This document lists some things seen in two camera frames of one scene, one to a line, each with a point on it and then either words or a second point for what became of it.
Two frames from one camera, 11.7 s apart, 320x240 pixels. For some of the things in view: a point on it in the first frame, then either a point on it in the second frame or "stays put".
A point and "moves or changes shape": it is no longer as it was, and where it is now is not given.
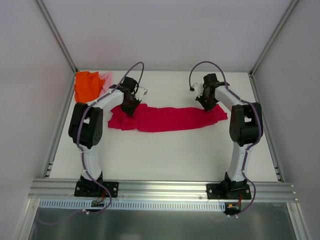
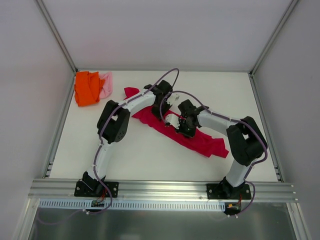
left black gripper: [130, 105] to [157, 110]
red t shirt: [150, 118] moves or changes shape
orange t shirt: [87, 86] stays put
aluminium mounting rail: [161, 190] stays put
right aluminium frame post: [267, 46] stays put
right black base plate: [228, 191] stays put
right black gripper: [205, 100] to [186, 128]
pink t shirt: [108, 77] stays put
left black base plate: [92, 189] stays put
